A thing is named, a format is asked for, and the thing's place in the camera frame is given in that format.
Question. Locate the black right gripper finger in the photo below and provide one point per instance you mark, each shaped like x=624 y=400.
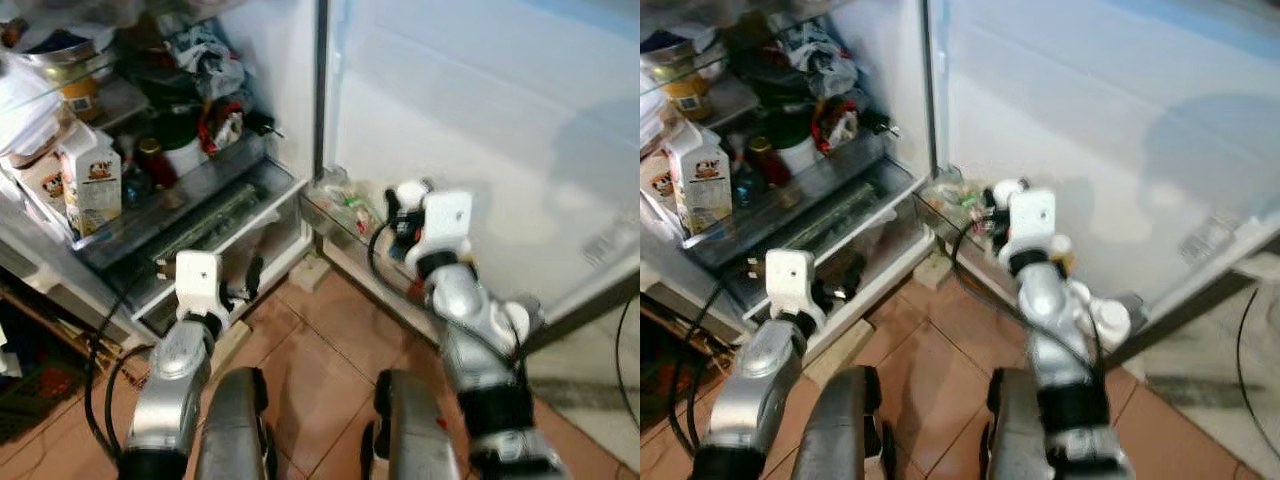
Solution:
x=992 y=200
x=392 y=204

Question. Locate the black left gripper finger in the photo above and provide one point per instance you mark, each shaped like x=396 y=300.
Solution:
x=855 y=275
x=254 y=275

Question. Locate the small white-capped drink bottle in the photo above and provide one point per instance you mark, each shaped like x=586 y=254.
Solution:
x=412 y=192
x=1008 y=190

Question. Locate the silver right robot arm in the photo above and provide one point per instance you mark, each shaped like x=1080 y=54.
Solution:
x=1050 y=320
x=465 y=320

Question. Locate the clear fridge crisper drawer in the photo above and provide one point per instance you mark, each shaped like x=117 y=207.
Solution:
x=840 y=215
x=215 y=215

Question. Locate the white fridge door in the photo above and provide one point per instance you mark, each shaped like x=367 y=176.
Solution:
x=1080 y=100
x=480 y=100

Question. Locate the white fridge body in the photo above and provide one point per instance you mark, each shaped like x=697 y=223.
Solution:
x=285 y=60
x=895 y=60

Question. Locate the colourful snack packet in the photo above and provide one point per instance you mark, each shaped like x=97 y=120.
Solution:
x=350 y=205
x=965 y=200

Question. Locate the green-lidded white container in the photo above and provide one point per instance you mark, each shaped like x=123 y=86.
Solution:
x=185 y=158
x=800 y=155

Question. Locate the grey left robot leg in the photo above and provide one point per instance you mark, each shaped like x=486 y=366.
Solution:
x=235 y=430
x=845 y=430

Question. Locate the grey robot leg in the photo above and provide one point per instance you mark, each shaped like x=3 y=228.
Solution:
x=1015 y=430
x=410 y=430
x=845 y=430
x=235 y=430

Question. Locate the dark glass bottle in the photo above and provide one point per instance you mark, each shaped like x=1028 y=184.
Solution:
x=132 y=185
x=745 y=185

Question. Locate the red food packet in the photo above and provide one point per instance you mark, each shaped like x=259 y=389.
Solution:
x=222 y=128
x=835 y=125

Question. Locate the white cow-print milk carton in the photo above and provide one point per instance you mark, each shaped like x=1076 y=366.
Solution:
x=705 y=190
x=92 y=190

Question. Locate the grey right robot leg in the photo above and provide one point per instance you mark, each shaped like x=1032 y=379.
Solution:
x=410 y=430
x=1015 y=430

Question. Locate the small white printed carton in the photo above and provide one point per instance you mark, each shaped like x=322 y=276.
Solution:
x=660 y=185
x=45 y=182

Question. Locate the printed plastic bag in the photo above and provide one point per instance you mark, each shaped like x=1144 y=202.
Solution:
x=210 y=60
x=825 y=60

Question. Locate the yellow-labelled jar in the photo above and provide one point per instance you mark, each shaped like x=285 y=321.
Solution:
x=80 y=100
x=690 y=98

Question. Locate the white plastic bag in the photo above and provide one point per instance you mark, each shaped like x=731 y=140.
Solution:
x=650 y=120
x=25 y=105

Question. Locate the metal pot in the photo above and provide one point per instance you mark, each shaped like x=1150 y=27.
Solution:
x=65 y=60
x=680 y=60

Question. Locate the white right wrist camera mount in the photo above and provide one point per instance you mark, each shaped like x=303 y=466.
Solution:
x=447 y=220
x=1033 y=215

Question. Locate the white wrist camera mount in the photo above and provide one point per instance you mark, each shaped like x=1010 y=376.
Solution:
x=200 y=280
x=447 y=220
x=1033 y=215
x=793 y=280

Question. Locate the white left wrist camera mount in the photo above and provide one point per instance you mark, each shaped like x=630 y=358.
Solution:
x=793 y=280
x=200 y=280

